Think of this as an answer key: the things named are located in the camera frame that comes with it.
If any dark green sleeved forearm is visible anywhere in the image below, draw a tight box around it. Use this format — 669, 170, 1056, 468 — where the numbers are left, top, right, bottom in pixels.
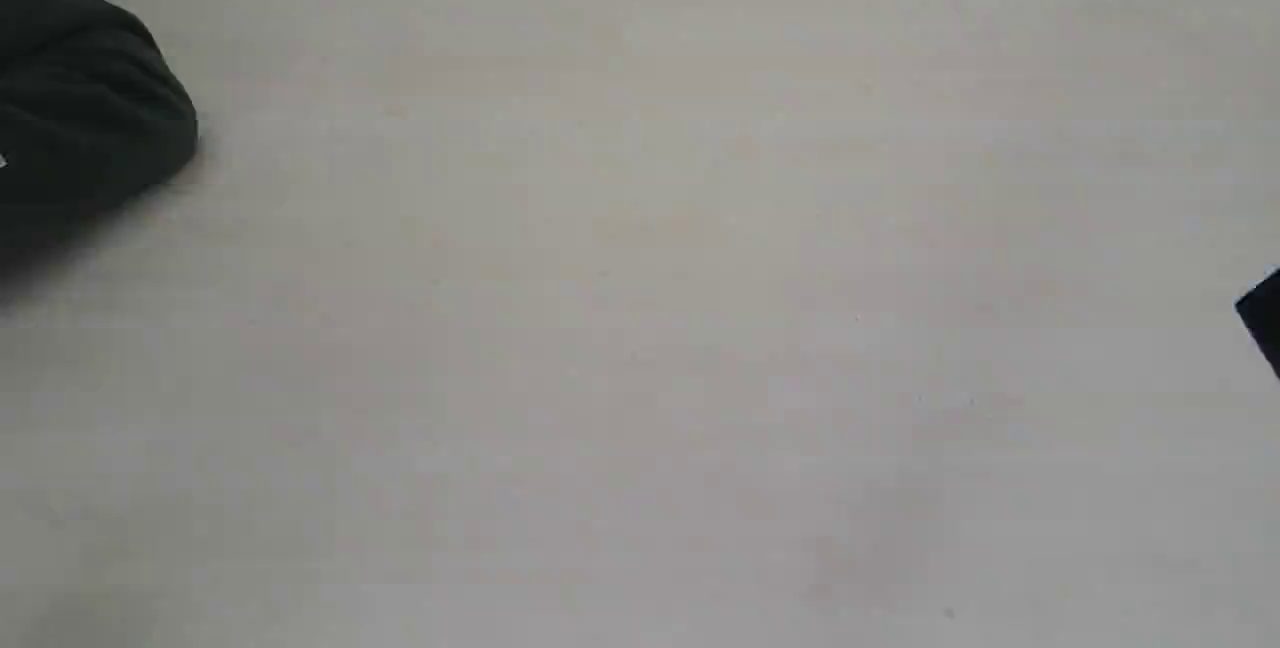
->
1, 0, 198, 241

